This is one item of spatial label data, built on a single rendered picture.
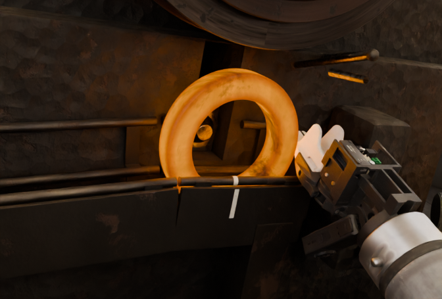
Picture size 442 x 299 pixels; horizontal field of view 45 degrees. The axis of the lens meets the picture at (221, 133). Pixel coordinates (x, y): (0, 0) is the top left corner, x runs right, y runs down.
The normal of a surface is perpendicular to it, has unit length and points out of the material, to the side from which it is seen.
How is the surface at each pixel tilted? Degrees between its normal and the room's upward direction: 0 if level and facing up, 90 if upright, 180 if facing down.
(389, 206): 90
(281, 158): 90
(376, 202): 90
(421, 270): 50
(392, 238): 56
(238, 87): 90
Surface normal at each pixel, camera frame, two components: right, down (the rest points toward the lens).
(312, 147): -0.90, -0.07
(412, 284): -0.70, -0.34
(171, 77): 0.43, 0.33
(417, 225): 0.11, -0.78
